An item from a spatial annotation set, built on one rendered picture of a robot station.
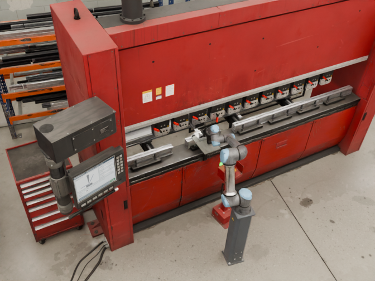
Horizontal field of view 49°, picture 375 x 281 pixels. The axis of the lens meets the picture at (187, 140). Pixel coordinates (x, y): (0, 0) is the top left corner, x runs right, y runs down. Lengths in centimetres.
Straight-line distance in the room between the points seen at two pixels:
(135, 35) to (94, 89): 51
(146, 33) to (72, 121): 87
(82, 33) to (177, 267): 246
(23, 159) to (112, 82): 143
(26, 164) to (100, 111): 134
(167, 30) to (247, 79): 110
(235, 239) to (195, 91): 145
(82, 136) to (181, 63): 112
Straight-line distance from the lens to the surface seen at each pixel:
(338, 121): 536
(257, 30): 379
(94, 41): 300
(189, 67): 356
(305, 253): 466
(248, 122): 443
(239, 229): 393
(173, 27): 328
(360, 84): 534
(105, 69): 297
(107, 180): 323
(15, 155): 417
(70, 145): 283
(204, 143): 406
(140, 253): 443
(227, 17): 351
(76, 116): 290
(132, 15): 319
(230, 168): 348
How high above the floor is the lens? 372
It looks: 42 degrees down
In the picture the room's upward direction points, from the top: 3 degrees clockwise
